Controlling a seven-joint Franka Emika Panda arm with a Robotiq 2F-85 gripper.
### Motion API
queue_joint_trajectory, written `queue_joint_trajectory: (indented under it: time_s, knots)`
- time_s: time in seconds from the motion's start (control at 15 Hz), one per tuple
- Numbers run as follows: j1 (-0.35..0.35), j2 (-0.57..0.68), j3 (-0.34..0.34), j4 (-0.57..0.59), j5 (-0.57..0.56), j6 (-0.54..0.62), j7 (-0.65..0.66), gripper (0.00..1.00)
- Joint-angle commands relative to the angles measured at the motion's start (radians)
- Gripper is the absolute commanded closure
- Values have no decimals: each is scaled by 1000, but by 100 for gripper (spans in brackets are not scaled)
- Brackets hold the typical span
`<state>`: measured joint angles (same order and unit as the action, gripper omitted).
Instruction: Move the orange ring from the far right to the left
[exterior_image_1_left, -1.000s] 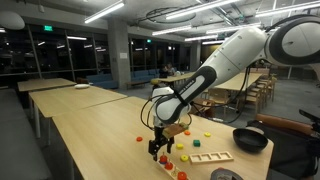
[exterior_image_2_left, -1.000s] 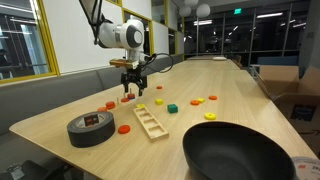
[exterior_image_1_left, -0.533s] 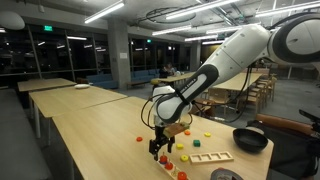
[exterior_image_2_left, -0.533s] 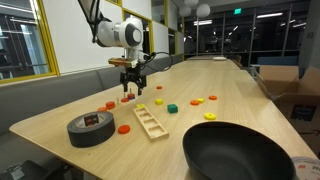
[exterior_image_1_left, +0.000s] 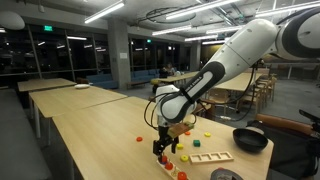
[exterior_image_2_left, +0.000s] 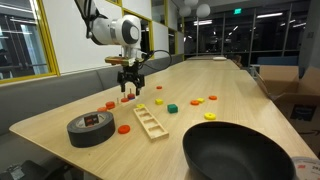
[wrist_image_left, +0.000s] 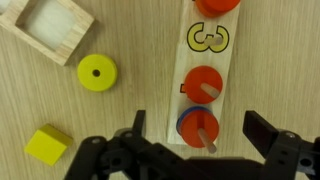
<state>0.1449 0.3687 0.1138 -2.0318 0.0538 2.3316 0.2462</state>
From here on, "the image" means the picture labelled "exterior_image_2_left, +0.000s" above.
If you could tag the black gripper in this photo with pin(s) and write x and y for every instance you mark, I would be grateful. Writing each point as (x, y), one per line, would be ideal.
(130, 75)

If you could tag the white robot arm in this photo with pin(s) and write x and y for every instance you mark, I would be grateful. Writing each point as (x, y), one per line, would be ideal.
(113, 30)

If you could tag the wooden peg base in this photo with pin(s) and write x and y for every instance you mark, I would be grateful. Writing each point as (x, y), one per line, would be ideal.
(121, 104)

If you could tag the yellow cube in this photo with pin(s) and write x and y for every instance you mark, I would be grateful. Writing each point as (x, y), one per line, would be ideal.
(159, 101)

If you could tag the green cube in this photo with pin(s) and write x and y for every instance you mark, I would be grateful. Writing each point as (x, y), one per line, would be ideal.
(172, 108)

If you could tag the small black red card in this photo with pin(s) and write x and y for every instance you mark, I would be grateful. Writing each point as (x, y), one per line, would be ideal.
(91, 120)

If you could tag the wooden slotted tray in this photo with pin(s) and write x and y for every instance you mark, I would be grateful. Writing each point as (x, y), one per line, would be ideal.
(161, 133)

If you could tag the grey round container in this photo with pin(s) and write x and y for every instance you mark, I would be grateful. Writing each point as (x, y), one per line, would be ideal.
(90, 135)

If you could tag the grey bench seat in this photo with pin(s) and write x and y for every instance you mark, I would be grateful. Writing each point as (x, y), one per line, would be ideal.
(40, 100)

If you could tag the white plate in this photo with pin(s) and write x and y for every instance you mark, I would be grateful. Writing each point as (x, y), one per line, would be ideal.
(219, 58)

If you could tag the white globe pendant lamp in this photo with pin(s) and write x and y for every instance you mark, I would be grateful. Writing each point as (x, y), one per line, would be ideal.
(185, 11)
(203, 10)
(191, 2)

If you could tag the black bowl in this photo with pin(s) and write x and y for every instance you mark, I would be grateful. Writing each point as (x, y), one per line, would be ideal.
(233, 153)

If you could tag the black bag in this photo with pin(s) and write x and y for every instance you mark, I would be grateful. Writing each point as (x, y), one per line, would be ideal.
(30, 171)

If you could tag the green exit sign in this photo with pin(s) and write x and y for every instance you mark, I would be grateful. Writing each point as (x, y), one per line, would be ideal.
(237, 11)

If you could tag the blue sofa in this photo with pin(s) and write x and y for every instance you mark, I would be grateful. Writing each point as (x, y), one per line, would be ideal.
(276, 60)

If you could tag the cardboard box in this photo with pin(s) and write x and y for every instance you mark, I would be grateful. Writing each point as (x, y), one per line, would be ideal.
(293, 100)

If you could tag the white tape roll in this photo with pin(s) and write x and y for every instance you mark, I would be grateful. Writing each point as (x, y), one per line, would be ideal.
(308, 168)

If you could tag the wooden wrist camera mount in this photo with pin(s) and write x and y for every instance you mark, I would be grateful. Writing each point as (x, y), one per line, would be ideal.
(121, 60)

